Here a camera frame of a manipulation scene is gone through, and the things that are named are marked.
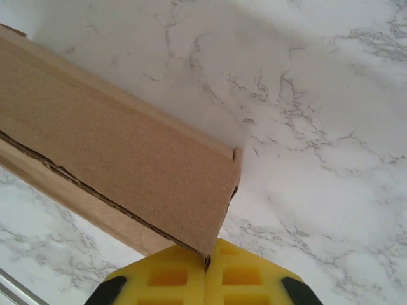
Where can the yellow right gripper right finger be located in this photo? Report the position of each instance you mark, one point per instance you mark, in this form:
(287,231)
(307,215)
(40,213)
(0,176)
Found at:
(270,282)

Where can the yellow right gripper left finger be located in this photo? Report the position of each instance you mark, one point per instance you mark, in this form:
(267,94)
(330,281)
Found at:
(143,287)

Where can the brown cardboard box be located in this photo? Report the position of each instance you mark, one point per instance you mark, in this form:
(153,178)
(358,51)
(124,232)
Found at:
(111,143)

